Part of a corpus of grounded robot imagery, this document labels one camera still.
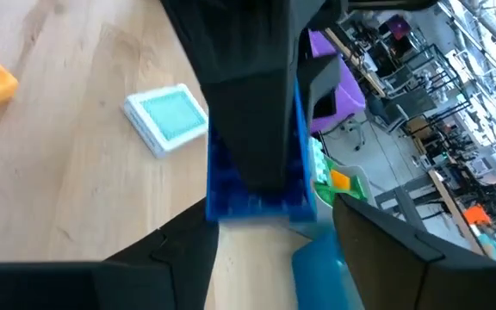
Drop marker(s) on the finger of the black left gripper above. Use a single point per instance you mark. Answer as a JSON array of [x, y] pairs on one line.
[[321, 77], [256, 129]]

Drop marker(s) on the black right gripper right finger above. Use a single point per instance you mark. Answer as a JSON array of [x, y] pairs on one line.
[[394, 275]]

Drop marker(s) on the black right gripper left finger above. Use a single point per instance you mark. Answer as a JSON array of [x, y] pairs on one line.
[[175, 271]]

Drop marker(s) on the purple plastic bucket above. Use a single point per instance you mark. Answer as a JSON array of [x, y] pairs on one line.
[[347, 99]]

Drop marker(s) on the blue scoop-shaped brick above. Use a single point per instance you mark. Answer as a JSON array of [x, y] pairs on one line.
[[231, 206]]

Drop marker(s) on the light gray storage bin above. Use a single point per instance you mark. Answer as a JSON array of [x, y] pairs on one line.
[[368, 189]]

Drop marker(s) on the small green brick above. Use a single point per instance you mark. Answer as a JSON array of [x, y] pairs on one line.
[[323, 191]]

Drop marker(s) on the light blue card box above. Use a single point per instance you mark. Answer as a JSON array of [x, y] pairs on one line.
[[166, 116]]

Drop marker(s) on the black office chair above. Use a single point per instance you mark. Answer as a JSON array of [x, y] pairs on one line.
[[407, 107]]

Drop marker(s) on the dark red screen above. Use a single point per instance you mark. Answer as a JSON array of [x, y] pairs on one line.
[[399, 26]]

